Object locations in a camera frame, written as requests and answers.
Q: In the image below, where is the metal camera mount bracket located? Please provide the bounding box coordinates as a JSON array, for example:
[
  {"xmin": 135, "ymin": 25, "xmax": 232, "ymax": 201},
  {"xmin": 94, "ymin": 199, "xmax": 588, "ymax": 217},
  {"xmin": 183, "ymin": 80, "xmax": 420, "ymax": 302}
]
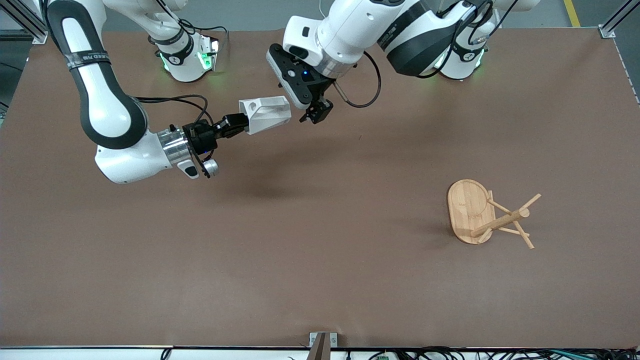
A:
[{"xmin": 308, "ymin": 331, "xmax": 339, "ymax": 360}]

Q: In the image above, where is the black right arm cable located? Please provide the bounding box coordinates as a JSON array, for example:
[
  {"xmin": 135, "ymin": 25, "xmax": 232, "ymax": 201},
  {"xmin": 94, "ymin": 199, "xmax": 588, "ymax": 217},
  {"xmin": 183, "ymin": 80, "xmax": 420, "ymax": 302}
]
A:
[{"xmin": 134, "ymin": 93, "xmax": 210, "ymax": 127}]

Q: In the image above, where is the aluminium frame post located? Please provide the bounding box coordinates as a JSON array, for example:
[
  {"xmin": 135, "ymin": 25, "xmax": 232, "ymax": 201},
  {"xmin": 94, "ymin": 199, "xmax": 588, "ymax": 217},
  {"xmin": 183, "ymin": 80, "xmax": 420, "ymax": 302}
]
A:
[
  {"xmin": 0, "ymin": 0, "xmax": 49, "ymax": 45},
  {"xmin": 598, "ymin": 0, "xmax": 640, "ymax": 40}
]

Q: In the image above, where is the wooden cup rack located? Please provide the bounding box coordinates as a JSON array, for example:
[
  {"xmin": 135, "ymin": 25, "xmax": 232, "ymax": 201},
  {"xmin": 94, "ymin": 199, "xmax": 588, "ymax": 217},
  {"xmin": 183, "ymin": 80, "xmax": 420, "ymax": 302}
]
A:
[{"xmin": 446, "ymin": 179, "xmax": 543, "ymax": 250}]

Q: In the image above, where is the white faceted plastic cup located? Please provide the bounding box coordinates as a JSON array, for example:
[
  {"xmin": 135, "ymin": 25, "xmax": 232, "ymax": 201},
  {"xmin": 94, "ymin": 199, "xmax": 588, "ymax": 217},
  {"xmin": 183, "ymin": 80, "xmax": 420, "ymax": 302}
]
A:
[{"xmin": 238, "ymin": 96, "xmax": 292, "ymax": 136}]

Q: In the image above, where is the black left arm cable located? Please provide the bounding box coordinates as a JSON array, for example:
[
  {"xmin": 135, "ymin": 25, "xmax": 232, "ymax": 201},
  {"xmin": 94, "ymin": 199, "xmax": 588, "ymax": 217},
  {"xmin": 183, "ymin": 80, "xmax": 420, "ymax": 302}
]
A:
[{"xmin": 332, "ymin": 50, "xmax": 382, "ymax": 109}]

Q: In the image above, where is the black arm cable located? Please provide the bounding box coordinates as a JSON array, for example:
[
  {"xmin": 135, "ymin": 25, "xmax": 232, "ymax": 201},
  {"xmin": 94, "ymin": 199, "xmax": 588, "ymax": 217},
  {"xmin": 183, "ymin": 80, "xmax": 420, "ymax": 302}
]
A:
[
  {"xmin": 134, "ymin": 93, "xmax": 210, "ymax": 127},
  {"xmin": 332, "ymin": 50, "xmax": 382, "ymax": 109}
]

